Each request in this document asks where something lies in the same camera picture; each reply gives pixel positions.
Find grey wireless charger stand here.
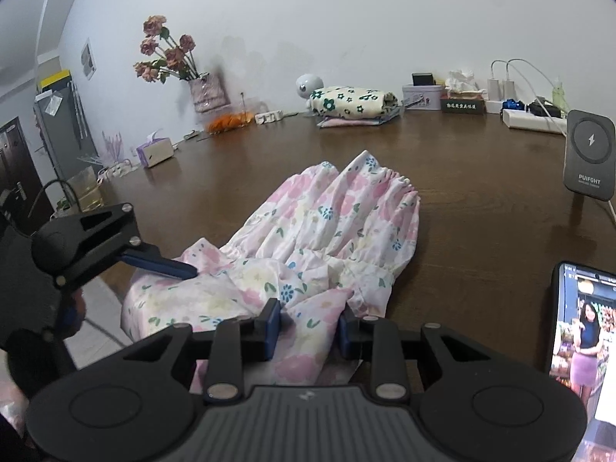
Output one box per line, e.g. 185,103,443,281
562,109,616,204

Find smartphone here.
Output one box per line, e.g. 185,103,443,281
549,261,616,427

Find black adapter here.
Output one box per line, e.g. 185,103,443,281
527,101,563,119

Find dark tissue box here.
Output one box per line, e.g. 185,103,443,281
441,68,488,115

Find cream garment teal flowers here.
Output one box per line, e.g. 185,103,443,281
308,85,401,119

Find pink floral garment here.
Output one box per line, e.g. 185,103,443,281
119,150,423,395

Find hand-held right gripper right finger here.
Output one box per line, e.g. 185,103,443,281
337,307,487,402

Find pink blue garment purple trim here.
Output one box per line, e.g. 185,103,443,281
316,108,401,129

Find dried pink flowers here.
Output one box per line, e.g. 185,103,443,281
133,15,200,84

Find purple feather decoration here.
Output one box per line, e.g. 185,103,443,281
100,130,130,163

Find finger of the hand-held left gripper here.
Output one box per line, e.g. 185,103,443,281
55,293,88,341
72,202,199,282

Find white power strip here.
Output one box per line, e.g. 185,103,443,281
502,108,569,136

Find grey refrigerator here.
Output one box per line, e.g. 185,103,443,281
33,68,101,184

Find white round camera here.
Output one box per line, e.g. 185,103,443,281
295,73,324,112

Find pink plastic bag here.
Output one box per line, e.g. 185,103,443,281
0,378,30,444

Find small cluttered organizer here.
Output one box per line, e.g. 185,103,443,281
79,154,138,181

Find dark brown door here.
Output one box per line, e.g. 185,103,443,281
0,116,55,234

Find purple knitted vase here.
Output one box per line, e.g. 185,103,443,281
187,71,231,115

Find white charger stand cable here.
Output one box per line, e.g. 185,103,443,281
594,199,616,227

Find clear container of orange peels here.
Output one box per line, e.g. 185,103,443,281
206,92,263,134

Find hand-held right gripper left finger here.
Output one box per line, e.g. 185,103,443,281
122,298,282,402

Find purple white tissue box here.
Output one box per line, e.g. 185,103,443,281
135,129,175,169

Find glass jar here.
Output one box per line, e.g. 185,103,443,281
64,166,105,213

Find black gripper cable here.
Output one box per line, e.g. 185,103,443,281
28,179,82,219

